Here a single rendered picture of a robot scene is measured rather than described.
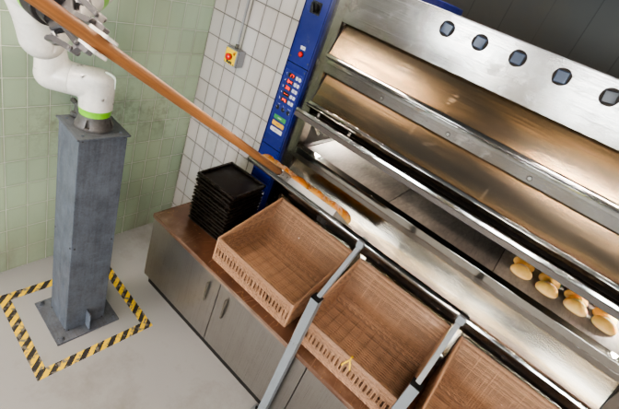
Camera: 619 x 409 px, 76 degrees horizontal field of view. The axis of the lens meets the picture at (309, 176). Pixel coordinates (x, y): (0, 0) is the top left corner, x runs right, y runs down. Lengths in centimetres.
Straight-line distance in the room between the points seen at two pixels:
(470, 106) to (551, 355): 112
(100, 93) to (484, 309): 191
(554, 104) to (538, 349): 105
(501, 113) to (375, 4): 75
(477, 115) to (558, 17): 344
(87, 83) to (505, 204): 176
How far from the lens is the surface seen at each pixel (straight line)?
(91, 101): 183
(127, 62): 98
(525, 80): 180
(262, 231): 246
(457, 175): 188
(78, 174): 193
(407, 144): 194
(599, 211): 185
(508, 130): 181
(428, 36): 190
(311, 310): 173
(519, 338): 211
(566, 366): 215
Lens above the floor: 210
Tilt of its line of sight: 27 degrees down
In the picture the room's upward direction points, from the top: 22 degrees clockwise
